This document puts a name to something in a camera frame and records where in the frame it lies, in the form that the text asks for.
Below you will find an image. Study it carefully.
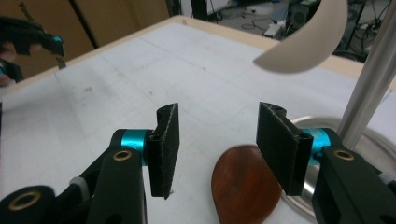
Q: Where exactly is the dark brown wooden spoon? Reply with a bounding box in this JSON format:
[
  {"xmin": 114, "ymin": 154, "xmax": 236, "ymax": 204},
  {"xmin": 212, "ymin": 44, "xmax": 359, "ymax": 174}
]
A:
[{"xmin": 210, "ymin": 144, "xmax": 283, "ymax": 224}]

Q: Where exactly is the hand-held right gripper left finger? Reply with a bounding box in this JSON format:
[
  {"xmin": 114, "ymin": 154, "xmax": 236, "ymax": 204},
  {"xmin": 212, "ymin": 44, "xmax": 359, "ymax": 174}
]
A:
[{"xmin": 120, "ymin": 102, "xmax": 181, "ymax": 200}]

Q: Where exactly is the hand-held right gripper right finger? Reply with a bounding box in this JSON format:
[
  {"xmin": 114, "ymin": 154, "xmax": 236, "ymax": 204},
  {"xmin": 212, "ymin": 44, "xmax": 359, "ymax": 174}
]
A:
[{"xmin": 256, "ymin": 101, "xmax": 332, "ymax": 197}]

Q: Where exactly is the white power adapter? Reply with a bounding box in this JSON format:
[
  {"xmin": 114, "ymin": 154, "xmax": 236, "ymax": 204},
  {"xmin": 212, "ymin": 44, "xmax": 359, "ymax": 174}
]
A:
[{"xmin": 262, "ymin": 20, "xmax": 286, "ymax": 39}]

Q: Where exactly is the large plain cardboard box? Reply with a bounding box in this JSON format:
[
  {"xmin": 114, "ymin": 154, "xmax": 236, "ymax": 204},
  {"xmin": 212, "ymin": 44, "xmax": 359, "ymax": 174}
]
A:
[{"xmin": 73, "ymin": 0, "xmax": 171, "ymax": 53}]

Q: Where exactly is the steel utensil stand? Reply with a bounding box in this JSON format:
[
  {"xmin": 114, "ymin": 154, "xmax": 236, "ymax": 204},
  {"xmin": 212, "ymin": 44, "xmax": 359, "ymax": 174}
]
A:
[{"xmin": 281, "ymin": 0, "xmax": 396, "ymax": 222}]

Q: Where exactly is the large printed cardboard box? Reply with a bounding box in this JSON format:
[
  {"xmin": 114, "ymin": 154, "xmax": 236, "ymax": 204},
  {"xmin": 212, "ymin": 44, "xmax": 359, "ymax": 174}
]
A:
[{"xmin": 0, "ymin": 0, "xmax": 95, "ymax": 80}]

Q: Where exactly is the light wooden spoon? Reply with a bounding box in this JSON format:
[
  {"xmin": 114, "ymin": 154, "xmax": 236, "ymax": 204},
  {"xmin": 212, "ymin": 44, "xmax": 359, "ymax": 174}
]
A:
[{"xmin": 252, "ymin": 0, "xmax": 349, "ymax": 75}]

